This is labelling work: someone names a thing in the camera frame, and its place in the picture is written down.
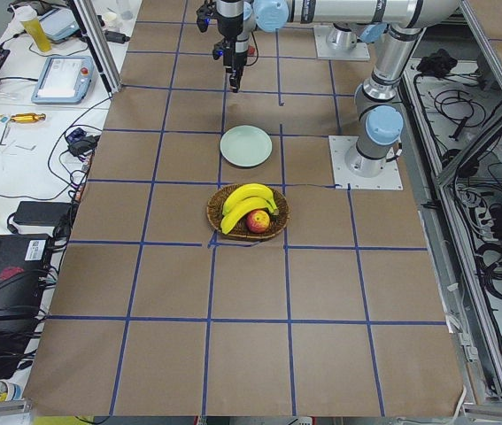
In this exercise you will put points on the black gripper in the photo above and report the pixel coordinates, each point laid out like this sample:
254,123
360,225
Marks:
235,57

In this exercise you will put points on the light green plate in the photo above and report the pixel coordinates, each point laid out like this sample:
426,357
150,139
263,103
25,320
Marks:
245,146

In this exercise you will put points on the yellow banana bunch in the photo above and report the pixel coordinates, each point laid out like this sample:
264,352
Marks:
243,200

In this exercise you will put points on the white cup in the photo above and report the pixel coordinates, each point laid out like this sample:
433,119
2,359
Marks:
110,19

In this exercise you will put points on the red yellow apple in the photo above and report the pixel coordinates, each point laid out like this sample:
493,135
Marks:
258,221

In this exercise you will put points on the woven wicker basket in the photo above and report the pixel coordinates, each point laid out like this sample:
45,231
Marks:
240,231

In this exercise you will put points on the teach pendant tablet near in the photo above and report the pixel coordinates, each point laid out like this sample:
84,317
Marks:
64,80

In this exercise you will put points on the teach pendant tablet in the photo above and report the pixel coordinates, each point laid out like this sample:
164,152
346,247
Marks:
59,24
64,80

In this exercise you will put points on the teach pendant tablet far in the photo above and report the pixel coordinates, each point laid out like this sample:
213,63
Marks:
59,24

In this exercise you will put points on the yellow bottle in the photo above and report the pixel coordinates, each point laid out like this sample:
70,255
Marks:
28,19

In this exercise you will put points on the gold metal tool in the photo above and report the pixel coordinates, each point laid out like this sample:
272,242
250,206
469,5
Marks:
23,118

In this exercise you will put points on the black power adapter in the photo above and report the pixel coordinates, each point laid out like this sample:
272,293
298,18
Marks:
36,213

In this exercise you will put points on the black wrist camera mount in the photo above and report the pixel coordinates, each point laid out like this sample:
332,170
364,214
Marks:
205,13

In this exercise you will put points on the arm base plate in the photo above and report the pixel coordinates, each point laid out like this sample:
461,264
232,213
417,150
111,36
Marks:
359,53
353,171

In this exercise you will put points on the aluminium frame post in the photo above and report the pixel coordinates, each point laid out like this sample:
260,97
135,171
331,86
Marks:
88,22

